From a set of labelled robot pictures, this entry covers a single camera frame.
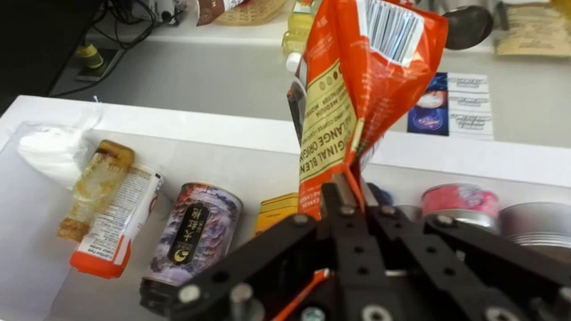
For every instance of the orange capped seasoning bottle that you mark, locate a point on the orange capped seasoning bottle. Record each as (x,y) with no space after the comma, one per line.
(105,249)

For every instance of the pink lidded tin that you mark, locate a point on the pink lidded tin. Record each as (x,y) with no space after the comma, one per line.
(462,203)

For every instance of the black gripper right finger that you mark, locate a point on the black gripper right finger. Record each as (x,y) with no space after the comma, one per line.
(462,272)

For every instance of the white shelving unit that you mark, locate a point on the white shelving unit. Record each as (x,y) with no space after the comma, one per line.
(251,158)

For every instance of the blue and white label card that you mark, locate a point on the blue and white label card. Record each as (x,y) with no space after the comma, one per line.
(455,106)

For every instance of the yellow oil bottle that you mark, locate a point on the yellow oil bottle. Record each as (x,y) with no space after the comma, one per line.
(298,26)

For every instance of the orange snack packet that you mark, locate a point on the orange snack packet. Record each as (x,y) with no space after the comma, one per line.
(365,64)

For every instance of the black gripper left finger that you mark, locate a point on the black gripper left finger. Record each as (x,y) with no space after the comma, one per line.
(358,269)

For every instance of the white plastic bag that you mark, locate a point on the white plastic bag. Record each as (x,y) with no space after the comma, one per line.
(55,153)

